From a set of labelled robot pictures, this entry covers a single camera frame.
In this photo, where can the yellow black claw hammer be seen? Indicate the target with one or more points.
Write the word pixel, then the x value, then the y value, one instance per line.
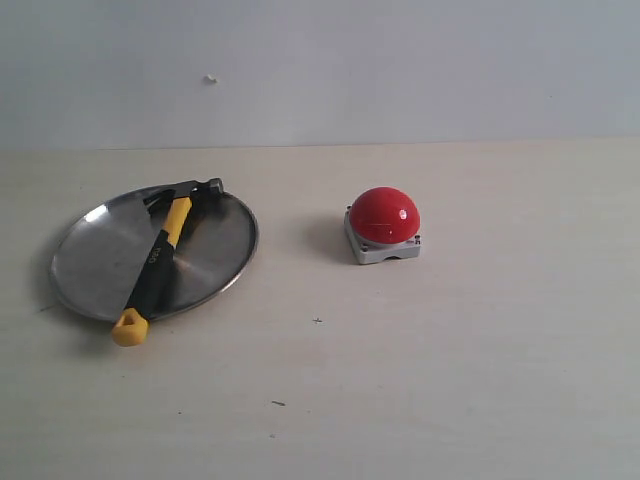
pixel 132 327

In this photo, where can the red dome push button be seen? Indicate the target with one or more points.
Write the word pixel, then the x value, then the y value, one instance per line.
pixel 382 224

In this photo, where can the round stainless steel plate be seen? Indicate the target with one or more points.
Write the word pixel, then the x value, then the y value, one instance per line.
pixel 116 256

